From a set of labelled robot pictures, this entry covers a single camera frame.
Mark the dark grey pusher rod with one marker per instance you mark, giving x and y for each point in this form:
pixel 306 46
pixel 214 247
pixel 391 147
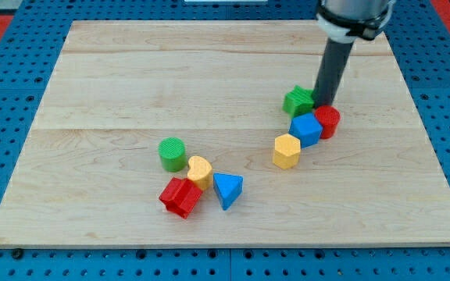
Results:
pixel 331 69

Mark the blue cube block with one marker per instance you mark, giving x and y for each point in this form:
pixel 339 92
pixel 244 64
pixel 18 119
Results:
pixel 306 128

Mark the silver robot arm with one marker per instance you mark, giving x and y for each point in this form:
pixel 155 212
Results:
pixel 344 21

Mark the yellow hexagon block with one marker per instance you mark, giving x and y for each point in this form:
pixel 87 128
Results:
pixel 286 152

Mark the green star block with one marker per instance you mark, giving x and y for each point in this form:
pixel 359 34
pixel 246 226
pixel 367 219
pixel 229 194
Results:
pixel 298 101

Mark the red cylinder block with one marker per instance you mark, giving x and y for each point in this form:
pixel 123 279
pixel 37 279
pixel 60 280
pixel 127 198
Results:
pixel 329 118

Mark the blue triangle block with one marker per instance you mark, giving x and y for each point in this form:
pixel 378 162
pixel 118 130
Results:
pixel 228 188

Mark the yellow heart block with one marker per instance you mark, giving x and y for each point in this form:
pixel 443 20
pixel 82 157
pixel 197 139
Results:
pixel 200 172

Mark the green cylinder block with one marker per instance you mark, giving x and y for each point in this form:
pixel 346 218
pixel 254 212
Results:
pixel 172 154

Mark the wooden board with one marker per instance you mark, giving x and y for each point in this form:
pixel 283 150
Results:
pixel 89 174

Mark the red star block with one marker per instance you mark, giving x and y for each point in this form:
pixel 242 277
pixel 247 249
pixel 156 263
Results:
pixel 180 196

